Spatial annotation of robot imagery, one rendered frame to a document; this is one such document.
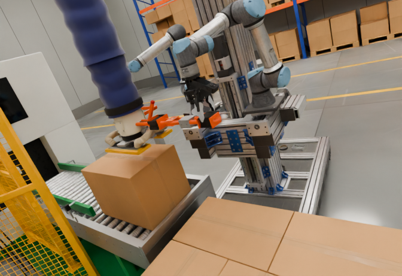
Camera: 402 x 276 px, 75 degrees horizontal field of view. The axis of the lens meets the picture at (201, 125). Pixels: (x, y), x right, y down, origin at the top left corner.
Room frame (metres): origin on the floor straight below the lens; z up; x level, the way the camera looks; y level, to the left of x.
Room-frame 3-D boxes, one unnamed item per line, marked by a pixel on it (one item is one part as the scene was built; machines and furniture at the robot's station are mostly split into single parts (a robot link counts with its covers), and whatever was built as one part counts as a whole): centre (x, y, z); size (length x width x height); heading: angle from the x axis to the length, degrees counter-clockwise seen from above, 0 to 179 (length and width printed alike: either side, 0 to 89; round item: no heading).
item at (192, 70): (1.15, -0.03, 1.44); 0.08 x 0.08 x 0.05
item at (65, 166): (2.68, 1.26, 0.60); 1.60 x 0.11 x 0.09; 48
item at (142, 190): (1.71, 0.57, 0.75); 0.60 x 0.40 x 0.40; 48
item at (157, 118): (1.38, 0.21, 1.21); 0.10 x 0.08 x 0.06; 137
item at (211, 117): (1.13, -0.04, 1.20); 0.08 x 0.07 x 0.05; 47
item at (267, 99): (1.60, -0.43, 1.09); 0.15 x 0.15 x 0.10
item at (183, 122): (1.23, 0.05, 1.20); 0.07 x 0.07 x 0.04; 47
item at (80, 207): (2.28, 1.62, 0.60); 1.60 x 0.11 x 0.09; 48
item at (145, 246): (1.46, 0.31, 0.58); 0.70 x 0.03 x 0.06; 138
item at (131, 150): (1.48, 0.46, 1.11); 0.34 x 0.10 x 0.05; 47
